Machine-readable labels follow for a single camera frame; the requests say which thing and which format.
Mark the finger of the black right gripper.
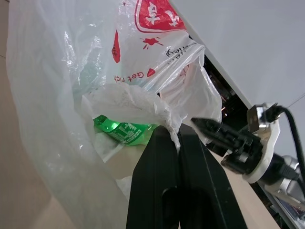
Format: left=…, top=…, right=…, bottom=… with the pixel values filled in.
left=202, top=133, right=236, bottom=154
left=191, top=117, right=239, bottom=142

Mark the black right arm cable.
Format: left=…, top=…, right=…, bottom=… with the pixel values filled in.
left=266, top=104, right=305, bottom=180

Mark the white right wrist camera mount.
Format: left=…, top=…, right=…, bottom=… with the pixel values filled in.
left=242, top=102, right=281, bottom=184

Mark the green plastic bottle yellow cap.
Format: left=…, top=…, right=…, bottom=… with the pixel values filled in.
left=92, top=114, right=153, bottom=146

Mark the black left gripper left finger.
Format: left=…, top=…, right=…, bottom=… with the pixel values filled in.
left=125, top=125, right=180, bottom=229

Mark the white plastic bag red print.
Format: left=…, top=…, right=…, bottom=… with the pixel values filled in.
left=6, top=0, right=224, bottom=229

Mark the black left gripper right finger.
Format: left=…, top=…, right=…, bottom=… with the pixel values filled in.
left=178, top=125, right=247, bottom=229

